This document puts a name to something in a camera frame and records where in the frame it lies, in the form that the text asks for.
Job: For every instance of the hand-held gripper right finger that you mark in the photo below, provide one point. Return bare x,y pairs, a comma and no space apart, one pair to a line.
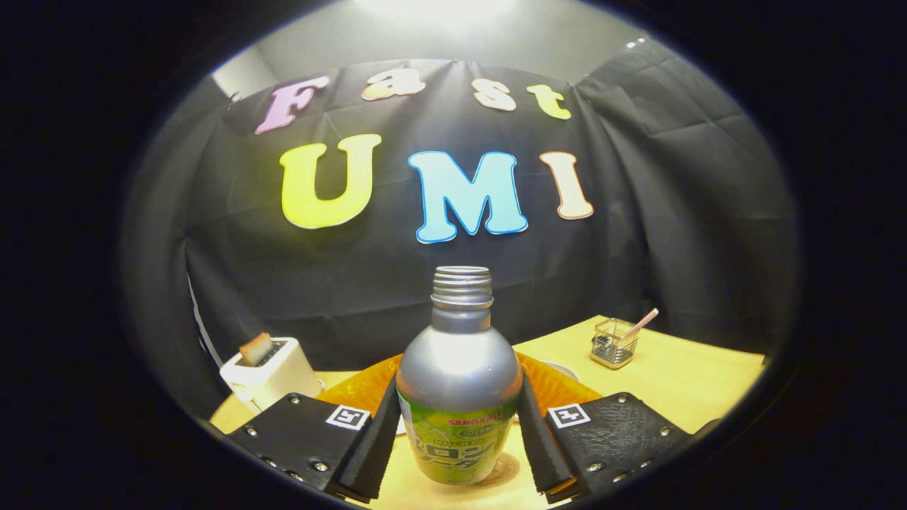
538,446

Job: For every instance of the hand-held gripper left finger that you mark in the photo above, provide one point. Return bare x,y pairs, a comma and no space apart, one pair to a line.
372,446

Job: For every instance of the round wooden coaster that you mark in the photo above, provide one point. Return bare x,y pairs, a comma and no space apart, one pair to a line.
506,469

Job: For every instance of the silver bottle green label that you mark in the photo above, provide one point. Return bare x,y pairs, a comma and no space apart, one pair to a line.
457,368

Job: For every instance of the white oval plate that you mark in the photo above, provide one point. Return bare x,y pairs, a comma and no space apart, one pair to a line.
567,370

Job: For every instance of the white toaster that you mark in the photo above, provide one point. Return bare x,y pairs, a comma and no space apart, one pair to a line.
276,379

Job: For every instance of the toast slice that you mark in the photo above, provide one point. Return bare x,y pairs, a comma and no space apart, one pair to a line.
255,348

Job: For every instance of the wooden table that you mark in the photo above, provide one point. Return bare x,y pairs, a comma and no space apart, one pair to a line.
680,382

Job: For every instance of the pink striped straw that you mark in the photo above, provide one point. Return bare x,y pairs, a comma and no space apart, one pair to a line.
643,322

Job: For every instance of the black backdrop cloth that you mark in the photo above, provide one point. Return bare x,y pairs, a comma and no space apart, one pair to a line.
638,212

